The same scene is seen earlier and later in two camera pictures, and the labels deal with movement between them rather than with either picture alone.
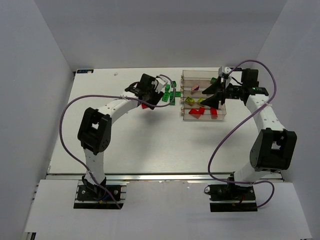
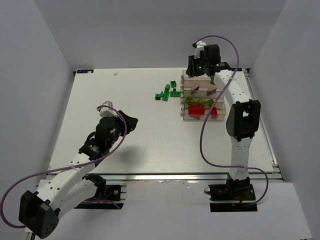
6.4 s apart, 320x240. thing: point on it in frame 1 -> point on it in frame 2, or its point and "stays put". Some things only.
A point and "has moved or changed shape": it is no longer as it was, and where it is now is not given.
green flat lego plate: [177, 94] stays put
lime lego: [189, 100] stays put
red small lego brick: [201, 110] stays put
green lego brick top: [174, 84] stays put
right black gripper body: [223, 93] -> [194, 70]
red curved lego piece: [194, 111] has moved or changed shape
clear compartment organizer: [193, 83] stays put
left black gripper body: [155, 100] -> [123, 121]
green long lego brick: [166, 96] stays put
